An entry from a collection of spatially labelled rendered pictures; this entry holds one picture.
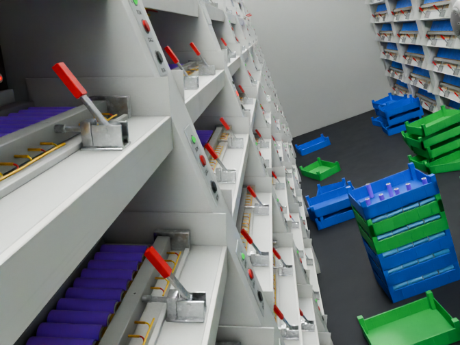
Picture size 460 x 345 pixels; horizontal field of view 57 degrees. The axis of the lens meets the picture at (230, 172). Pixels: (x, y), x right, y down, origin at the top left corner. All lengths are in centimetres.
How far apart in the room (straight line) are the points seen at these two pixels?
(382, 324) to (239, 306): 126
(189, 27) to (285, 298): 78
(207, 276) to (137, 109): 23
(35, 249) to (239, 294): 44
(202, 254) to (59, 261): 34
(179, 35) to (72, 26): 70
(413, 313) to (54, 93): 161
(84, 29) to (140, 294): 33
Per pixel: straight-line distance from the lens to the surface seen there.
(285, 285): 122
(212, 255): 60
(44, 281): 27
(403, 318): 189
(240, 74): 196
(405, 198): 179
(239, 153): 107
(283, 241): 140
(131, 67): 57
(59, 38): 61
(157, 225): 62
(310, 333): 137
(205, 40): 126
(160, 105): 57
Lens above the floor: 120
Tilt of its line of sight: 15 degrees down
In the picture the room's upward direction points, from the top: 22 degrees counter-clockwise
